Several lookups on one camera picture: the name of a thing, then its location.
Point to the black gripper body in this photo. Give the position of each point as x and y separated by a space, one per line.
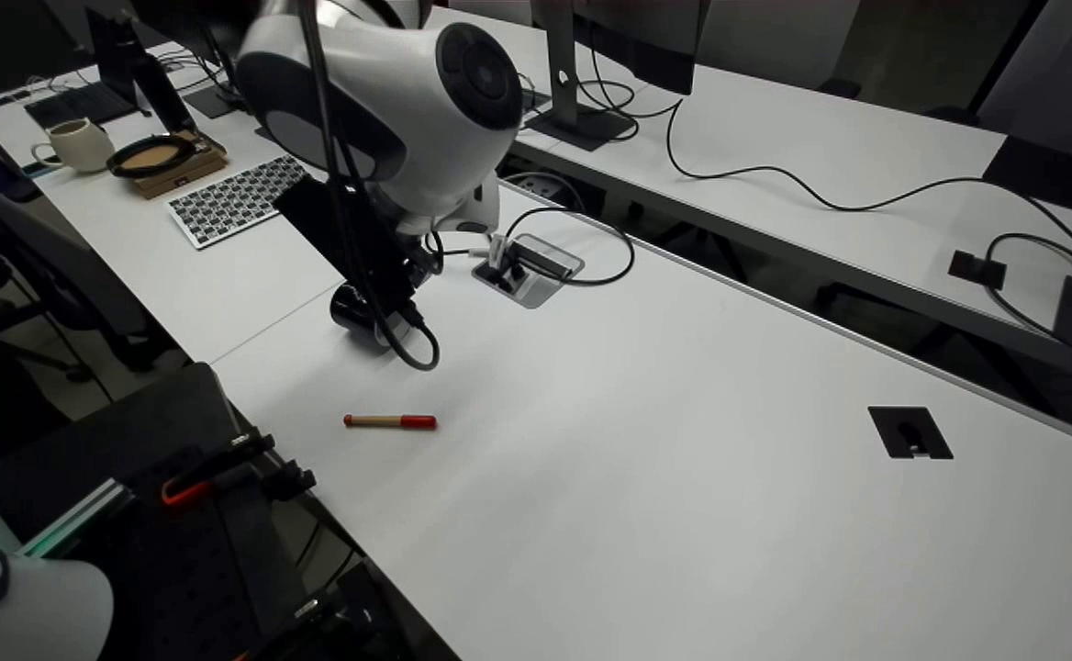
419 261

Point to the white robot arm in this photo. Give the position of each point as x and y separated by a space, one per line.
390 84

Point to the grey desk outlet box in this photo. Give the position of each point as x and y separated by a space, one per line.
548 261

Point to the black square desk grommet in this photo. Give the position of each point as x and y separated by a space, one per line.
909 432

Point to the red marker pen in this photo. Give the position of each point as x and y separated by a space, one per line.
390 421

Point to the patterned calibration board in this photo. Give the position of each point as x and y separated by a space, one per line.
242 204

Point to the wooden board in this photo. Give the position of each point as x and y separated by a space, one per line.
199 165

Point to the monitor with grey stand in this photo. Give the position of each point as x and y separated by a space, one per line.
558 59

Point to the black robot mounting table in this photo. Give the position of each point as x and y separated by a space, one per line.
171 428

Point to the dark flat pad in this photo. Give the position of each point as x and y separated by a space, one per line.
215 97

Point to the round brown plate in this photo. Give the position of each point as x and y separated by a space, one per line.
150 156

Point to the black desktop monitor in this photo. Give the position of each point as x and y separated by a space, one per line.
133 59

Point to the white cup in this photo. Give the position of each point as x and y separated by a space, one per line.
77 144

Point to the black office chair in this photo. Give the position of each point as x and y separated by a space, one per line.
23 243

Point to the black keyboard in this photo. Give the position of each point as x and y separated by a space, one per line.
62 104

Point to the small black adapter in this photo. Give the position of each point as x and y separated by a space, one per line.
976 268

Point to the monitor with dark stand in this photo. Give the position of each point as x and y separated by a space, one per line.
1051 111

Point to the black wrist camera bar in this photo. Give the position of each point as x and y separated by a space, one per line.
334 241

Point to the aluminium rail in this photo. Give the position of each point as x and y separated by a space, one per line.
77 518

